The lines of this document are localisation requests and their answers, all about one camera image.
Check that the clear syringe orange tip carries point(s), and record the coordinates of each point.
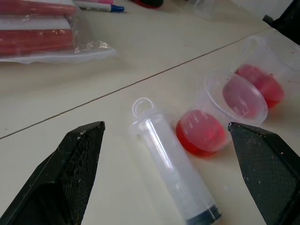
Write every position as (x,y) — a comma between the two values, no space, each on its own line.
(173,168)

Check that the black bundle with red trim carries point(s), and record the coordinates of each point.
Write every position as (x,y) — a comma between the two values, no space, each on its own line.
(147,2)

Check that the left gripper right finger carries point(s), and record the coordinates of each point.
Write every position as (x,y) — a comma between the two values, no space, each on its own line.
(269,168)

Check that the pink flat eraser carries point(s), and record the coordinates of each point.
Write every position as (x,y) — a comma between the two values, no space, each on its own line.
(104,1)

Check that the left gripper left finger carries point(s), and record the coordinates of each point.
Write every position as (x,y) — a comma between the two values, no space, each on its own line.
(70,168)

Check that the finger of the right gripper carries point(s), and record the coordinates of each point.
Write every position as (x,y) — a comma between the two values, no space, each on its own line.
(291,21)

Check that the red white boxed book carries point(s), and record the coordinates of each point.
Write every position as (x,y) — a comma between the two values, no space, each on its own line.
(35,39)

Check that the large beaker red liquid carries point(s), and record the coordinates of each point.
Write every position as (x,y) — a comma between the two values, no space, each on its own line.
(269,86)

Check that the clear plastic bag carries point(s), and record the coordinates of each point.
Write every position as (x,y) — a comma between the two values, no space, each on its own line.
(93,50)

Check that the empty clear plastic beaker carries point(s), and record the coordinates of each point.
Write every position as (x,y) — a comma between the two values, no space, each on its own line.
(211,9)

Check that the small beaker red liquid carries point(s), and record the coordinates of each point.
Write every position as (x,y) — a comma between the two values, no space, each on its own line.
(201,133)

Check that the blue capped whiteboard marker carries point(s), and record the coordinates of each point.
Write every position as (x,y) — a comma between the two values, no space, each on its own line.
(103,7)

